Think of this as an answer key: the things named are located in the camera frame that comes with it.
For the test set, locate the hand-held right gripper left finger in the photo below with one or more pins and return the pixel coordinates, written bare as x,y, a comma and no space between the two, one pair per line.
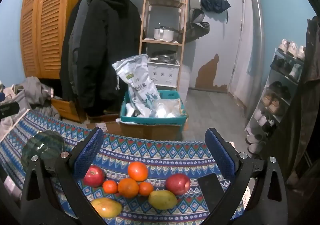
87,150

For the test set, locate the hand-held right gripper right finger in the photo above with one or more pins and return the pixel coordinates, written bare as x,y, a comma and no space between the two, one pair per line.
220,152

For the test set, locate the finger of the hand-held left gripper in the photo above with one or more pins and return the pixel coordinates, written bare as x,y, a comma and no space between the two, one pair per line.
10,110

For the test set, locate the red apple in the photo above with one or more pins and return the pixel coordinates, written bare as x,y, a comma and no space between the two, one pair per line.
93,176
178,184

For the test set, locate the green glass plate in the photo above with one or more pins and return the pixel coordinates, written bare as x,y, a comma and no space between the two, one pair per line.
47,142

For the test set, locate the small tangerine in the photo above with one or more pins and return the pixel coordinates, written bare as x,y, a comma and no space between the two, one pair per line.
110,186
146,188

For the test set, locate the round orange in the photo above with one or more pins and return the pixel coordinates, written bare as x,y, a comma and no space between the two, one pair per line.
128,188

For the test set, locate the yellow-green mango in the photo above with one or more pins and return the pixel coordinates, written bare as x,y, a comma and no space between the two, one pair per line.
162,199

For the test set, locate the grey fabric bag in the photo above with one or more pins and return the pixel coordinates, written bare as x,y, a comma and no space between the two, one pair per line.
22,105

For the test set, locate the flat cardboard piece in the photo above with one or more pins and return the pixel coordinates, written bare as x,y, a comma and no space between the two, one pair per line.
105,125

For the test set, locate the grey clothes pile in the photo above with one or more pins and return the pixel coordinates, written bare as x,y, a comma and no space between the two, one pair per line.
35,90

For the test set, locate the black phone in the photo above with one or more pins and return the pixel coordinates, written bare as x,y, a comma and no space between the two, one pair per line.
212,187

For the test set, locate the wooden drawer box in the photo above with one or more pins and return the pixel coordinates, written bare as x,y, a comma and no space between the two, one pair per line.
67,110

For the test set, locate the blue patterned tablecloth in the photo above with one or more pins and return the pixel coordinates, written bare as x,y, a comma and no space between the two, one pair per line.
155,150

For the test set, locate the brown cardboard box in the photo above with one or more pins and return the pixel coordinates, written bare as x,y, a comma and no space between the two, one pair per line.
150,131

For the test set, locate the clear plastic bag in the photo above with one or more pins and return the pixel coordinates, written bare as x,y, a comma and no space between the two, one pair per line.
167,108

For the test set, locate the teal plastic crate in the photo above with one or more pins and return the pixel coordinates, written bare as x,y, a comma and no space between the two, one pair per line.
150,120

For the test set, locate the shoe rack with shoes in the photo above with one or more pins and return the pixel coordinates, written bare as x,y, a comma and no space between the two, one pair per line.
272,103

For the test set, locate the white cloth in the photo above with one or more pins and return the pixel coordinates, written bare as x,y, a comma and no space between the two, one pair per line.
12,187

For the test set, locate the white printed rice bag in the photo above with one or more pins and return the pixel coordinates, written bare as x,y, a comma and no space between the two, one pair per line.
140,85

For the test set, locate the wooden louvered closet doors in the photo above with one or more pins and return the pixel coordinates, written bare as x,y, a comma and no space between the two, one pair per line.
45,27

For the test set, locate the grey hanging coat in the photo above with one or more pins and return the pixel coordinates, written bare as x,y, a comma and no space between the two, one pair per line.
75,47

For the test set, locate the white shoe rack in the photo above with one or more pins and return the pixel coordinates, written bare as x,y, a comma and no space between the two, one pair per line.
277,76

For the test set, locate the white patterned drawer box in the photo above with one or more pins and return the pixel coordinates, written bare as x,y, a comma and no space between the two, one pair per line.
162,73

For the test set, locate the black hanging coat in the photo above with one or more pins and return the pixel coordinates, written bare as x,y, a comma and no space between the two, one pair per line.
107,52

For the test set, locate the dark hanging curtain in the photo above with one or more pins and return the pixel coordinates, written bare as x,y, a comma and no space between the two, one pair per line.
307,90

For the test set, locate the steel pot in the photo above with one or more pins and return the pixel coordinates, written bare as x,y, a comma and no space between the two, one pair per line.
165,57

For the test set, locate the pale blue door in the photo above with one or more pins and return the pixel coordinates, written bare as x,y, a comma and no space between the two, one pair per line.
220,40

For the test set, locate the grey metal pipe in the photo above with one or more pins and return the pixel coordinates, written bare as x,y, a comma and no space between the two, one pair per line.
257,40

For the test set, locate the grey hanging bag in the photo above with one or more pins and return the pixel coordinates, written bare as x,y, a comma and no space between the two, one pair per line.
196,27

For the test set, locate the white pot with lid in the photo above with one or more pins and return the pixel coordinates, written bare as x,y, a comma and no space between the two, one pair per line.
163,33

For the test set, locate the wooden shelf rack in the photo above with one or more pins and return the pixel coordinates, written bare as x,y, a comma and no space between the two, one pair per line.
144,15

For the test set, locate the dark folded umbrella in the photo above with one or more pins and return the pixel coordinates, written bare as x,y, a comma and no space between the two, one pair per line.
215,3

